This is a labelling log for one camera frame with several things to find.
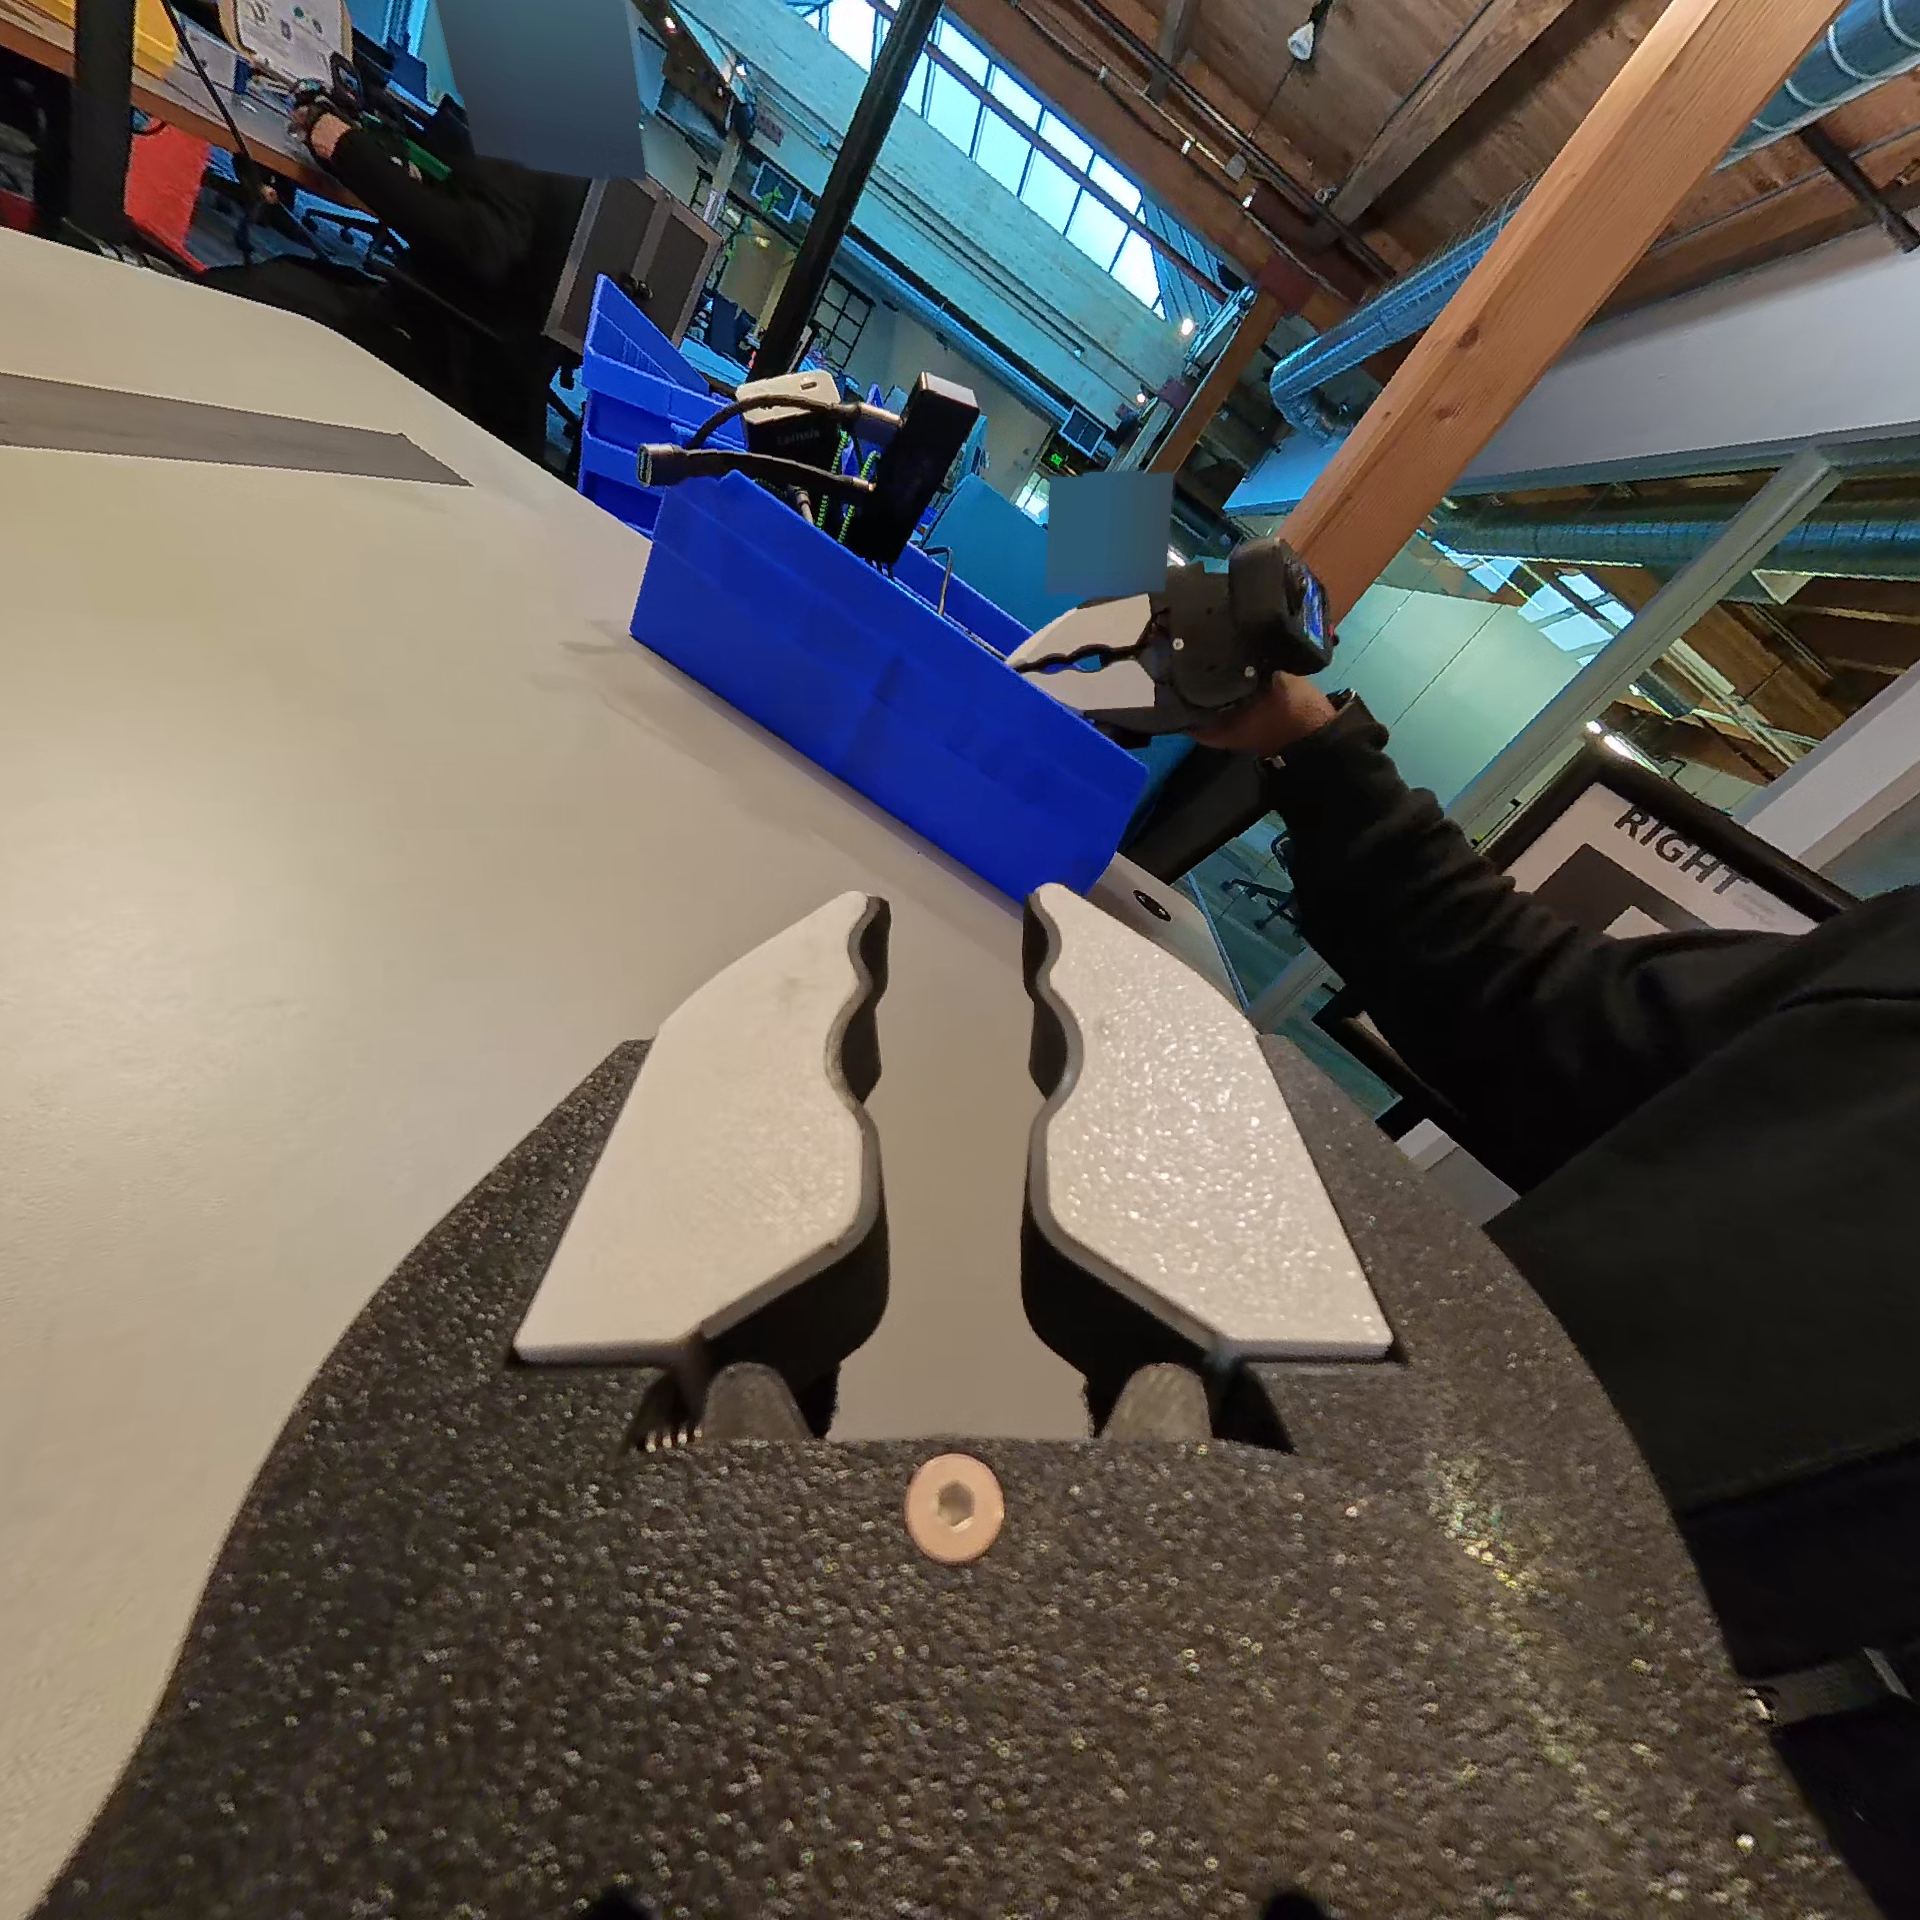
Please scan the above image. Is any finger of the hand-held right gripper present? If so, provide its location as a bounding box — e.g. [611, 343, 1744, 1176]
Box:
[1004, 594, 1171, 681]
[1072, 670, 1207, 741]

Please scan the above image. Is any red plastic stool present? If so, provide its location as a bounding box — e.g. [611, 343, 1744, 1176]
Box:
[125, 121, 217, 276]

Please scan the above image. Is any silver air duct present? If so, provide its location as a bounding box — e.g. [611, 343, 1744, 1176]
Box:
[1268, 0, 1920, 426]

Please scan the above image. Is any blue storage bin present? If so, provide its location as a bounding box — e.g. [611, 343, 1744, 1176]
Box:
[631, 474, 1153, 900]

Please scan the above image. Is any black stand pole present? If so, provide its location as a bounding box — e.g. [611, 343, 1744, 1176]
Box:
[747, 0, 951, 380]
[65, 0, 149, 246]

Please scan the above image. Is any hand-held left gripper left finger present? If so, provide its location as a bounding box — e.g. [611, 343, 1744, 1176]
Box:
[511, 890, 895, 1368]

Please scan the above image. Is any person's right hand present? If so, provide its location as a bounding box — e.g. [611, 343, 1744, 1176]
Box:
[1197, 672, 1342, 756]

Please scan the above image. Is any grey monitor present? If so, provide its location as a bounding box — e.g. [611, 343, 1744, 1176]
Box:
[545, 173, 726, 361]

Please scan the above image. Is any grey desk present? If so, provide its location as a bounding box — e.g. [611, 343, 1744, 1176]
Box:
[0, 225, 1491, 1920]

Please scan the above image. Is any framed black sign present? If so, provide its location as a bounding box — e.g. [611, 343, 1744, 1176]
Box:
[1476, 732, 1867, 944]

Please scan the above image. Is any black cable with grey plug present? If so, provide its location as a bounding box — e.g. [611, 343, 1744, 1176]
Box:
[637, 438, 880, 500]

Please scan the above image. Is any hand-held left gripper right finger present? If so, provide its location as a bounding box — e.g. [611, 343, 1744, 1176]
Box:
[1020, 883, 1397, 1379]

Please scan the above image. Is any wooden beam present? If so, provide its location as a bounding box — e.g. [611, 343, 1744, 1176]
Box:
[1278, 0, 1844, 606]

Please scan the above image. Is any black box-shaped USB hub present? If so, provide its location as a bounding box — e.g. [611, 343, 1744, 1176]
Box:
[860, 373, 985, 569]

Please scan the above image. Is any person's black torso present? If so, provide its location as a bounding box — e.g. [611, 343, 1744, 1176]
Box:
[1485, 884, 1920, 1920]

